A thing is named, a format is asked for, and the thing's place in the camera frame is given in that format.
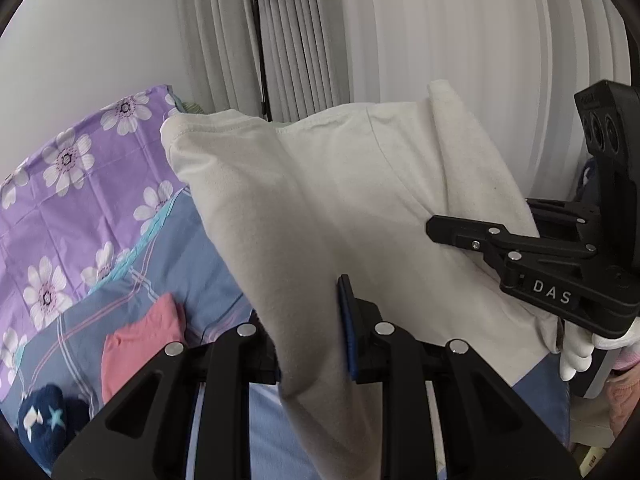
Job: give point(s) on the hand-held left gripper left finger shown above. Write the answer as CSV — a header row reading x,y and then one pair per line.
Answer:
x,y
240,355

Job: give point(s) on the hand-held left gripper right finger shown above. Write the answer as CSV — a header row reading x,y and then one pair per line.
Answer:
x,y
347,330

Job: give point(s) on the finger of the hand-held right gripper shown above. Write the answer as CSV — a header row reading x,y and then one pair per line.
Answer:
x,y
560,210
480,237

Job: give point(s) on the cream shirt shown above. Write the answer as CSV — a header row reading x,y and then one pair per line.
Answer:
x,y
310,200

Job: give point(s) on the person's right hand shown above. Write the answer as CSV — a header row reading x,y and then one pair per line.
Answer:
x,y
575,355

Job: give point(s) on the pink folded garment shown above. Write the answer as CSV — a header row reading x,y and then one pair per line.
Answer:
x,y
140,345

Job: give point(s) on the blue striped bedsheet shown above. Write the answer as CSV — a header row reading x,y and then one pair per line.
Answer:
x,y
180,260

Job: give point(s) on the pink fuzzy clothing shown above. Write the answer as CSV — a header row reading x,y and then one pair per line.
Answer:
x,y
622,395

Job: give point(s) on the navy star-print garment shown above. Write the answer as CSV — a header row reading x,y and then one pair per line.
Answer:
x,y
45,425

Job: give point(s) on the pale pleated curtain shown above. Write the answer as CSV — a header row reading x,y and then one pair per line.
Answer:
x,y
400,35

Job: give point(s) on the purple floral quilt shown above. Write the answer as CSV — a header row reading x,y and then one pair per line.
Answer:
x,y
65,210

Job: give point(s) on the green mattress cover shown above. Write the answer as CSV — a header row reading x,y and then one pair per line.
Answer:
x,y
192,108

